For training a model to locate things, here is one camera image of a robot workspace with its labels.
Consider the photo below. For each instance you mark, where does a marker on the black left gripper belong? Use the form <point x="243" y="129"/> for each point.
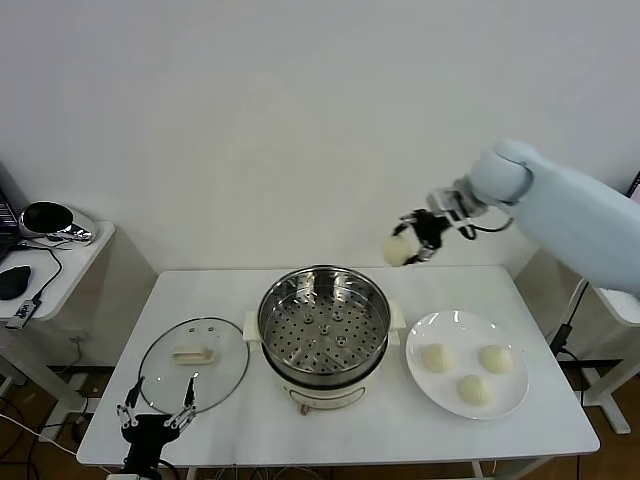
<point x="147" y="435"/>

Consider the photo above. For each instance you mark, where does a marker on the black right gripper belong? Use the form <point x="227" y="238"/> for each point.
<point x="431" y="231"/>

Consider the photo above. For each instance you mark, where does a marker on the white steamed baozi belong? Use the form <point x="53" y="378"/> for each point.
<point x="476" y="390"/>
<point x="397" y="250"/>
<point x="496" y="359"/>
<point x="437" y="357"/>

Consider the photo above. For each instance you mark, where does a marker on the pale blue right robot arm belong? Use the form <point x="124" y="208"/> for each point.
<point x="575" y="225"/>

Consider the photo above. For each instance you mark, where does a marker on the perforated steel steamer basket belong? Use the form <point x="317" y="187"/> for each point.
<point x="325" y="325"/>

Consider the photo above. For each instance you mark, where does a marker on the white side table with headset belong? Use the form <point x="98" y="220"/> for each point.
<point x="75" y="280"/>

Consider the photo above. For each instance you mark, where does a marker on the cream electric cooker base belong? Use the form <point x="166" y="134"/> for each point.
<point x="320" y="395"/>

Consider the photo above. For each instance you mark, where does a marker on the grey usb hub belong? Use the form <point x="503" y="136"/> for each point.
<point x="22" y="314"/>

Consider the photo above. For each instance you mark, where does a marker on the round white plate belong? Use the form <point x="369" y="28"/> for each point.
<point x="450" y="400"/>

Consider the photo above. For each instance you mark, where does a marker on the black computer mouse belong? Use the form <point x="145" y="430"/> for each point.
<point x="14" y="282"/>

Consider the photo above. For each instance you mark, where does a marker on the shiny chrome headset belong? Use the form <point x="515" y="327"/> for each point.
<point x="50" y="222"/>

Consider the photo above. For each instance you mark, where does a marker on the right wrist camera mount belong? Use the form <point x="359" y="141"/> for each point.
<point x="452" y="202"/>

